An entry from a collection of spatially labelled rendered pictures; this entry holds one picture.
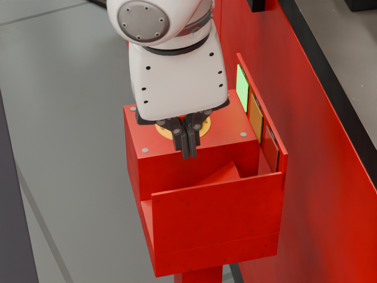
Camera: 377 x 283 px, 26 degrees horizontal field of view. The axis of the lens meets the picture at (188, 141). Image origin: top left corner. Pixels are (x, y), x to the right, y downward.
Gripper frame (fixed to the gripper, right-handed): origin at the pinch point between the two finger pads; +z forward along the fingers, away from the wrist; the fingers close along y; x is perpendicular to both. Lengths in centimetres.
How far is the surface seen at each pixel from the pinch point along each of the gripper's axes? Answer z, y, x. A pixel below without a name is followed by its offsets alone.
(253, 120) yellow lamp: 4.8, -9.7, -5.5
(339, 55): -1.3, -21.3, -7.1
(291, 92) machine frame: 12.3, -18.6, -17.4
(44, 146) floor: 83, 24, -96
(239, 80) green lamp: 3.5, -9.8, -12.2
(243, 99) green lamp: 5.1, -9.7, -10.1
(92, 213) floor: 83, 15, -69
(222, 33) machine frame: 30, -18, -58
